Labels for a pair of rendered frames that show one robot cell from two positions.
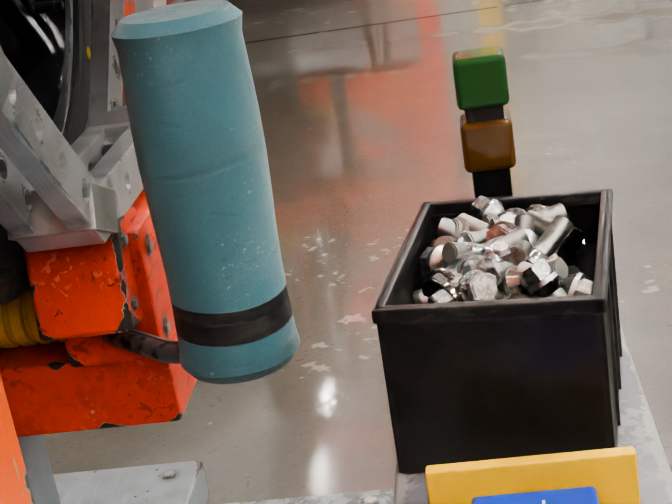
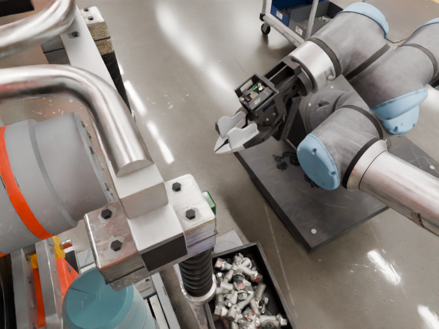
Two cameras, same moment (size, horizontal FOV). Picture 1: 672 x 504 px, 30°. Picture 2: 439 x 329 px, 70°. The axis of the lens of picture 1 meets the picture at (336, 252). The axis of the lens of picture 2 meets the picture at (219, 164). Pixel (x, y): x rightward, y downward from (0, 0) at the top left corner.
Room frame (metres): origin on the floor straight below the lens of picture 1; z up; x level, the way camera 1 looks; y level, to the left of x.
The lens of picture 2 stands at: (0.66, 0.02, 1.16)
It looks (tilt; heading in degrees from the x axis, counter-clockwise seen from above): 51 degrees down; 326
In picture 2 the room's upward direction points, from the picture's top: straight up
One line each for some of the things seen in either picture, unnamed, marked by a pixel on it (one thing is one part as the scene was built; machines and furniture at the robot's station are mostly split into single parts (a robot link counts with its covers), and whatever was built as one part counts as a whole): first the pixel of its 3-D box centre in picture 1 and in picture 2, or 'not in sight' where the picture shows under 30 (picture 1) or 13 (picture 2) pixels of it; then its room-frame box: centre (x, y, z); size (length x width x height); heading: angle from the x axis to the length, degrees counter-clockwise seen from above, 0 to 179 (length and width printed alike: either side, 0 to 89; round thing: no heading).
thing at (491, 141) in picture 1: (487, 140); not in sight; (0.94, -0.13, 0.59); 0.04 x 0.04 x 0.04; 83
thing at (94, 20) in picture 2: not in sight; (74, 35); (1.13, -0.04, 0.93); 0.09 x 0.05 x 0.05; 83
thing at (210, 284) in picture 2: not in sight; (195, 262); (0.79, -0.03, 0.83); 0.04 x 0.04 x 0.16
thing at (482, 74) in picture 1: (480, 78); (202, 206); (0.94, -0.13, 0.64); 0.04 x 0.04 x 0.04; 83
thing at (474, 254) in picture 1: (509, 314); (242, 308); (0.78, -0.11, 0.51); 0.20 x 0.14 x 0.13; 164
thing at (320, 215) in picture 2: not in sight; (315, 170); (1.10, -0.74, 0.15); 0.60 x 0.60 x 0.30; 84
